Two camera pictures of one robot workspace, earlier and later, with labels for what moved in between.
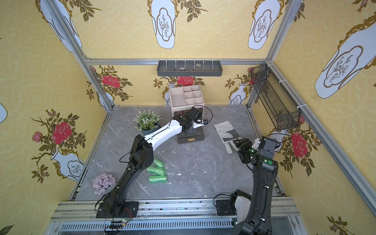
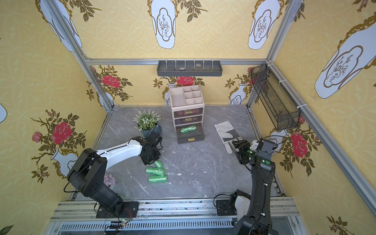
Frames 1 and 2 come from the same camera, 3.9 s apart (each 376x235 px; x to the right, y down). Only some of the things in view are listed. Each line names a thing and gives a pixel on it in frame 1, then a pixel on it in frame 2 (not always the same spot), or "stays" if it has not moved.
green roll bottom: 160,178 stays
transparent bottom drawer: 198,135 stays
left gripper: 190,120 → 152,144
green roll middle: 158,171 stays
